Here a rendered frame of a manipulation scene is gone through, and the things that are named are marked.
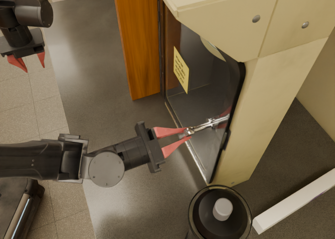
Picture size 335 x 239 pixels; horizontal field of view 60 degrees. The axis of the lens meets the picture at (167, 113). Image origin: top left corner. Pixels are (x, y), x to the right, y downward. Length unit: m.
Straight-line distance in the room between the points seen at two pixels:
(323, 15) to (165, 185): 0.55
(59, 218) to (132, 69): 1.19
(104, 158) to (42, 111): 1.79
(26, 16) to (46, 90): 1.68
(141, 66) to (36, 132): 1.43
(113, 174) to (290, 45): 0.32
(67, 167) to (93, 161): 0.09
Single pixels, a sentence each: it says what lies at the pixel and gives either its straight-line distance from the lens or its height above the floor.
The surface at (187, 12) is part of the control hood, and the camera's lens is 0.28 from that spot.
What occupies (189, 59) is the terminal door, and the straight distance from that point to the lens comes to 0.56.
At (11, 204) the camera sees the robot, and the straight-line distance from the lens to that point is 1.69.
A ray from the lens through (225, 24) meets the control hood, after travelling 0.31.
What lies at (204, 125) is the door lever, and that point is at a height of 1.21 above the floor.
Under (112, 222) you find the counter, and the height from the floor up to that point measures 0.94.
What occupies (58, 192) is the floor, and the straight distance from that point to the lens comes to 1.89.
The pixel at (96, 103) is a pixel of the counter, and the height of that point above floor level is 0.94.
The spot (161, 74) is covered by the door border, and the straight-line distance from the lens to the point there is 0.80.
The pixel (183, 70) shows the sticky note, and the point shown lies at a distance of 0.61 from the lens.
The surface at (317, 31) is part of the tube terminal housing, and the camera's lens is 0.42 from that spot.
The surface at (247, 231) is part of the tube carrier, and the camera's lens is 0.53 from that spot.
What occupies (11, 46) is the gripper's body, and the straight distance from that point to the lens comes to 0.81.
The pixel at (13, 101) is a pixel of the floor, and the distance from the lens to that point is 2.40.
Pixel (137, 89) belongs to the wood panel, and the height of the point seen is 0.99.
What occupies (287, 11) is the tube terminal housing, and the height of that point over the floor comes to 1.47.
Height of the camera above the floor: 1.66
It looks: 54 degrees down
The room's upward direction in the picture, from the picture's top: straight up
